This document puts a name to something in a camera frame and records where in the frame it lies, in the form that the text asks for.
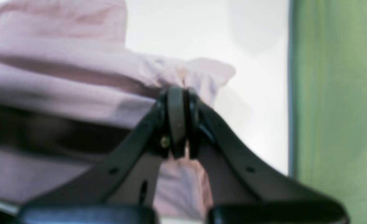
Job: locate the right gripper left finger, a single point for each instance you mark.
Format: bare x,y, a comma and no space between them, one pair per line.
121,188

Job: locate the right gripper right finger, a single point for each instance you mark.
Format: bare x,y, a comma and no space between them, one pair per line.
245,189

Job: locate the mauve pink t-shirt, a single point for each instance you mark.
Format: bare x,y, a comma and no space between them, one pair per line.
70,90

